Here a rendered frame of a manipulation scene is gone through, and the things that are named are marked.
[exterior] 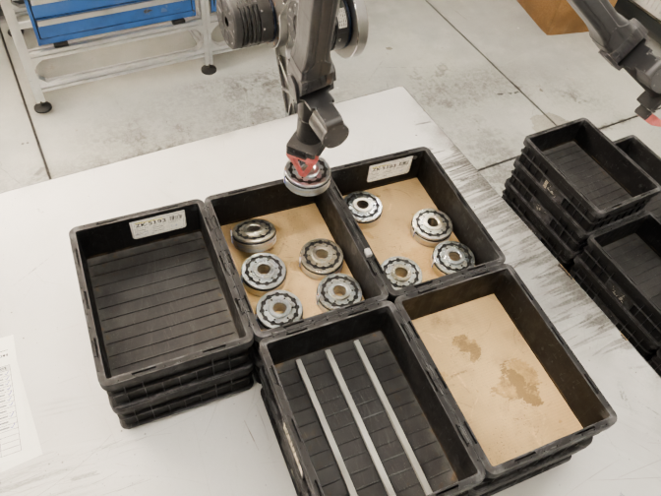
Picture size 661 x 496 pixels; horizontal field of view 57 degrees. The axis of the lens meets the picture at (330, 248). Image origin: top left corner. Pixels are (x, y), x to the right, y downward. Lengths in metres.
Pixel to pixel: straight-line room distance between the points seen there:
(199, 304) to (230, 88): 2.01
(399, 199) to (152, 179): 0.71
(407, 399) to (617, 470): 0.51
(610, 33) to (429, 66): 2.30
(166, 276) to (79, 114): 1.85
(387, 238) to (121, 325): 0.66
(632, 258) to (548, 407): 1.10
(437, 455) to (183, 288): 0.65
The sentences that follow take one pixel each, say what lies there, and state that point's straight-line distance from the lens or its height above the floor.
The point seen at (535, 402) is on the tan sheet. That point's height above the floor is 0.83.
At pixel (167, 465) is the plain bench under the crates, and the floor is 0.70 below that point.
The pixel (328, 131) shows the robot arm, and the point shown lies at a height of 1.24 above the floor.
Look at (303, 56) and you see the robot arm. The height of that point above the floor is 1.38.
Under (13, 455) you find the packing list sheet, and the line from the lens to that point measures 1.47.
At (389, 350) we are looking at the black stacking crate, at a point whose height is 0.83.
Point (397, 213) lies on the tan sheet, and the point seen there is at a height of 0.83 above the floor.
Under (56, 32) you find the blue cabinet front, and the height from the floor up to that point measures 0.37.
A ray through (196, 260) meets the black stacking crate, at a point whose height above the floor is 0.83.
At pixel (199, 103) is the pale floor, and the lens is 3.17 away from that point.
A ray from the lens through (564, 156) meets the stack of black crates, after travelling 2.47.
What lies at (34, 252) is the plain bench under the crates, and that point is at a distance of 1.73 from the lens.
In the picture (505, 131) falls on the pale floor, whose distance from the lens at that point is 3.28.
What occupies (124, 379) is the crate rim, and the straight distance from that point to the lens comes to 1.22.
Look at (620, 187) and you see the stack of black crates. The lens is 2.45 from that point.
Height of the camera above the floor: 2.00
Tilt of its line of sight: 52 degrees down
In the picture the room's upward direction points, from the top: 8 degrees clockwise
